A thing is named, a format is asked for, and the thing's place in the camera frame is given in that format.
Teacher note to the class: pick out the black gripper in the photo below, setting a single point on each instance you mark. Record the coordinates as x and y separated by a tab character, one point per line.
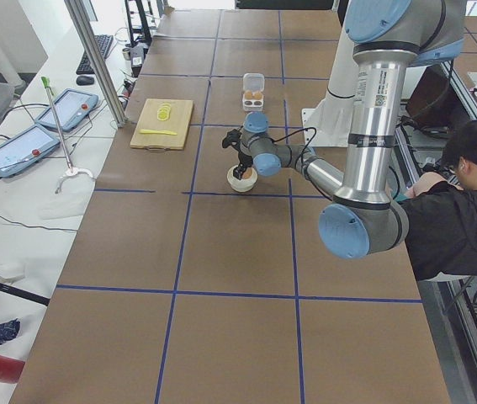
243	159

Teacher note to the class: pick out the brown egg from bowl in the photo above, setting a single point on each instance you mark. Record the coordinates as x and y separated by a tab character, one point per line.
247	174

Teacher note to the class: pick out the clear plastic egg carton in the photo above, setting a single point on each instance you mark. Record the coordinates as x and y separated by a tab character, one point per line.
253	83

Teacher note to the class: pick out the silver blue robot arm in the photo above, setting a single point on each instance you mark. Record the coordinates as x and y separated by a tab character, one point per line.
381	40

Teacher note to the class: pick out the white round bowl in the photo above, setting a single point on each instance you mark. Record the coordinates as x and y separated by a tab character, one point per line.
243	185

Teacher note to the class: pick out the bamboo cutting board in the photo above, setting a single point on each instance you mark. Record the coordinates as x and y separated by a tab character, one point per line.
179	121

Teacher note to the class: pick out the yellow plastic knife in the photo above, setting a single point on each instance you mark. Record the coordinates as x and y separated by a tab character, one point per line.
158	132

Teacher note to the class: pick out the blue teach pendant far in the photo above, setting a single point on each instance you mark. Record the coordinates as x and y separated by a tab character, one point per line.
72	107

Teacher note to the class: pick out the blue teach pendant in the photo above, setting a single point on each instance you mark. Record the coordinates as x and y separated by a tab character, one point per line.
72	107
25	149

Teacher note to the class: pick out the black computer mouse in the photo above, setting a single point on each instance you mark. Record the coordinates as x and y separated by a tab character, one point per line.
84	80

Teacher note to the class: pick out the seated person in black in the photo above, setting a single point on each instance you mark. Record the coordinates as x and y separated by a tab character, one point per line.
442	237

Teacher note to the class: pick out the blue teach pendant near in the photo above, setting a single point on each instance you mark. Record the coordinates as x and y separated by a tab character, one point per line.
25	149

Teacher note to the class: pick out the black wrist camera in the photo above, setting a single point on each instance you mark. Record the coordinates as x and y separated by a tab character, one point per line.
232	139

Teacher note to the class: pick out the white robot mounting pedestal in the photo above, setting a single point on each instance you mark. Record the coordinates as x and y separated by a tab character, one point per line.
331	122

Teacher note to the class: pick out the aluminium frame post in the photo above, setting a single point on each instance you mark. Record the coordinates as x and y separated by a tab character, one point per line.
85	32

